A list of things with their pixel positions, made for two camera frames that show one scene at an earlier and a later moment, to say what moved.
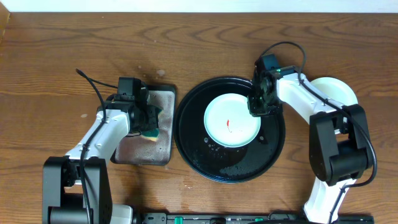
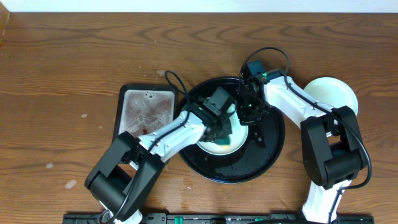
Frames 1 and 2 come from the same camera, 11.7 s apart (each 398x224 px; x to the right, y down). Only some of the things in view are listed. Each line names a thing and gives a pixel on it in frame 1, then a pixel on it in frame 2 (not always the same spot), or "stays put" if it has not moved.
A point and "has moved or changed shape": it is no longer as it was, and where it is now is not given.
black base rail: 278,217 stays put
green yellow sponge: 152,134 has moved or changed shape
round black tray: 220,163 stays put
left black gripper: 152,119 to 216,132
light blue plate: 228,121 has moved or changed shape
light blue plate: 335,89 stays put
